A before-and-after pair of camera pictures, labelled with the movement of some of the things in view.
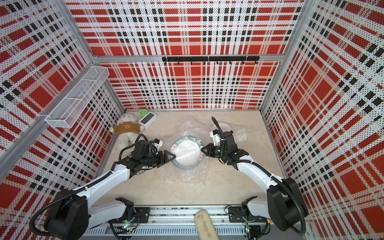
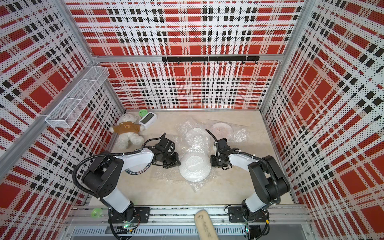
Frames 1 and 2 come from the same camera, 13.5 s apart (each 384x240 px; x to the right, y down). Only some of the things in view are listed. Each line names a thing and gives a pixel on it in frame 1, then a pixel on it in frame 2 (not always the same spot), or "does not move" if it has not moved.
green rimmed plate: (187, 150) → (195, 167)
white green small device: (148, 120) does not move
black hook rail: (204, 59) does not move
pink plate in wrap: (225, 127) does not move
